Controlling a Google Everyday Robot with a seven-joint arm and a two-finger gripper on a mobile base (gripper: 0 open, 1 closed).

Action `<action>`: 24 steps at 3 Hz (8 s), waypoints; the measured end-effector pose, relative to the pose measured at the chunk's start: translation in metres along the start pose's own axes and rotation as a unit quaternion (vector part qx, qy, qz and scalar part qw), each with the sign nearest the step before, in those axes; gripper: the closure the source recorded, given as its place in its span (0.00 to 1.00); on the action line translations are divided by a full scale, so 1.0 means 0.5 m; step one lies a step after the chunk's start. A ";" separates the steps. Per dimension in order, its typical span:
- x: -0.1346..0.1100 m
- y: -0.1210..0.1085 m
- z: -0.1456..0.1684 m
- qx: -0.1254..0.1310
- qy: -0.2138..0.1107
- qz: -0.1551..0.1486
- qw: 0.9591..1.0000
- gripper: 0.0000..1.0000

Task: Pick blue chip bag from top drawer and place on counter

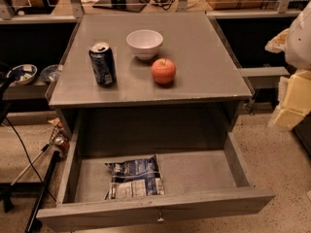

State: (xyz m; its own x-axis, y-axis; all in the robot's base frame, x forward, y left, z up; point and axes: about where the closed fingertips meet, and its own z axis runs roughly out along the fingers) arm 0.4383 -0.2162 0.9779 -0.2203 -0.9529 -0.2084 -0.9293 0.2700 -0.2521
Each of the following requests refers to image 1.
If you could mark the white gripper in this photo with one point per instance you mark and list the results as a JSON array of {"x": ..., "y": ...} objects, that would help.
[{"x": 301, "y": 44}]

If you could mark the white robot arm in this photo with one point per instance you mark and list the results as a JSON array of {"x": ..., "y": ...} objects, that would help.
[{"x": 298, "y": 43}]

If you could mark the open grey drawer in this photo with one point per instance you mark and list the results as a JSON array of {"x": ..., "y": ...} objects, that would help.
[{"x": 202, "y": 168}]

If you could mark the grey wooden cabinet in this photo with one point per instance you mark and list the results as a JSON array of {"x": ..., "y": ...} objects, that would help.
[{"x": 205, "y": 70}]

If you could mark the black tripod stand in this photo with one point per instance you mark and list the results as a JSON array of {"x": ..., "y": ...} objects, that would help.
[{"x": 38, "y": 190}]

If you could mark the red apple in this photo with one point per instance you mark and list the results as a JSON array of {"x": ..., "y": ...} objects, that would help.
[{"x": 163, "y": 71}]

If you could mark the white bowl with items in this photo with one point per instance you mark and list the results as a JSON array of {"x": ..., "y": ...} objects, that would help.
[{"x": 23, "y": 74}]

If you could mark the dark blue soda can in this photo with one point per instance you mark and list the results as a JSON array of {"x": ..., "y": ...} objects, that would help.
[{"x": 103, "y": 64}]

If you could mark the black monitor stand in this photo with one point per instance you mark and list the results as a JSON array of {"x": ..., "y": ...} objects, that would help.
[{"x": 134, "y": 6}]

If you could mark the blue chip bag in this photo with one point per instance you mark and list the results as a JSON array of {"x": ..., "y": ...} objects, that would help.
[{"x": 135, "y": 178}]

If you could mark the small metal drawer knob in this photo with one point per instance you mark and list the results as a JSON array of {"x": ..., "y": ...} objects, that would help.
[{"x": 160, "y": 217}]

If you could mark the blue bowl on shelf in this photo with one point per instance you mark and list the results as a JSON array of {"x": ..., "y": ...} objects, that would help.
[{"x": 51, "y": 73}]

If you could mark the left low shelf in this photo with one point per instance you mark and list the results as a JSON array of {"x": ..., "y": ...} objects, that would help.
[{"x": 35, "y": 90}]

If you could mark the grey side shelf block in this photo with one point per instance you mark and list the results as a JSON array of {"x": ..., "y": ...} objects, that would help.
[{"x": 264, "y": 77}]

